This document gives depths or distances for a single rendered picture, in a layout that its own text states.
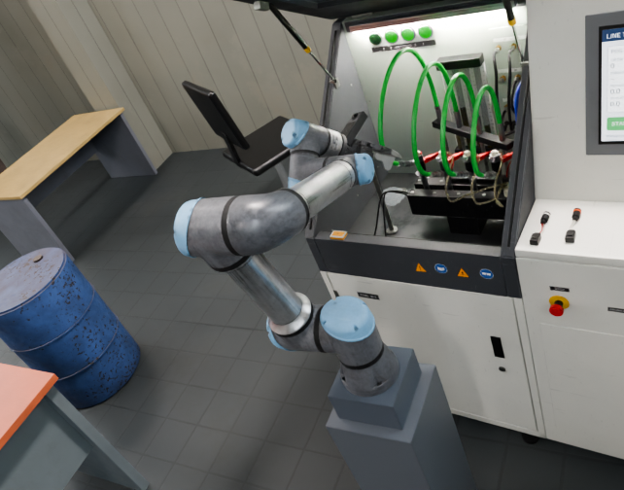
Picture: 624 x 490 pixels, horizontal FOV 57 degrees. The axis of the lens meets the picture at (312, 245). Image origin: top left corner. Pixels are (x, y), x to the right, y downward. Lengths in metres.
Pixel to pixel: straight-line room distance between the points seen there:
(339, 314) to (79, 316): 1.97
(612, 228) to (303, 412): 1.60
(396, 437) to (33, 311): 1.99
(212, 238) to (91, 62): 4.16
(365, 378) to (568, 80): 0.90
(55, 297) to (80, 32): 2.69
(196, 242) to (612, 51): 1.07
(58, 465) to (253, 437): 0.80
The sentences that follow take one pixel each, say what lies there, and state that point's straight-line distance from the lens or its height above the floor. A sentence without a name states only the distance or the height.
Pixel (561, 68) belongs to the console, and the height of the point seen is 1.33.
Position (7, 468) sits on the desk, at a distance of 2.44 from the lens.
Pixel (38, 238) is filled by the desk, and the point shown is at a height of 0.24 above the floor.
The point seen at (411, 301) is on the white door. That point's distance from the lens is 1.92.
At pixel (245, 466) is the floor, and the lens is 2.66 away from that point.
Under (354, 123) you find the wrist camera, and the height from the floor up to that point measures 1.35.
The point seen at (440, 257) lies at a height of 0.92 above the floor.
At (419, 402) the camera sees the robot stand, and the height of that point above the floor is 0.80.
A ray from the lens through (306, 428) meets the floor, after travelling 2.63.
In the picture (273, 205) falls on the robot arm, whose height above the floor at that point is 1.51.
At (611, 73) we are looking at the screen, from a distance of 1.61.
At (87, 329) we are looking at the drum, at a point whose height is 0.42.
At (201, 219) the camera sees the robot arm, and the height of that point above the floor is 1.52.
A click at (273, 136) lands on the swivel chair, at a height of 0.55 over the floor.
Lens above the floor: 2.04
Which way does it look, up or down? 35 degrees down
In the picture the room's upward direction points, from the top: 24 degrees counter-clockwise
